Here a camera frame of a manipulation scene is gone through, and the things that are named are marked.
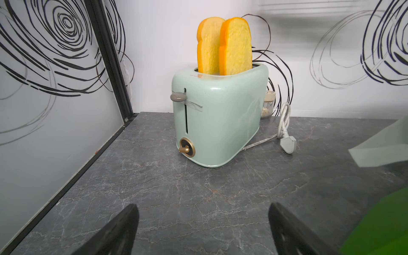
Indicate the mint green toaster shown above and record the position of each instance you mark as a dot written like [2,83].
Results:
[217,115]

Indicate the left toast slice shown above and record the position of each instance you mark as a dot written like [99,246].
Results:
[208,37]

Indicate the toast slice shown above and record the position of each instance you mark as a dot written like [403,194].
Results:
[208,37]
[235,53]

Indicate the beige lidded jar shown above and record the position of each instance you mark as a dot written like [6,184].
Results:
[268,104]

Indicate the right toast slice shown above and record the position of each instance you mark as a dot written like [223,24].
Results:
[235,53]

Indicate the green tote bag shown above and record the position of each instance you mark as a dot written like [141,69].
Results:
[383,230]

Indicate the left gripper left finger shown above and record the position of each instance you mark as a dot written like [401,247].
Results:
[116,237]

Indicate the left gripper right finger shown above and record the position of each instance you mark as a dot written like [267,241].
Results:
[292,237]

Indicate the paper receipt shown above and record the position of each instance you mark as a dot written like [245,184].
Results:
[390,145]

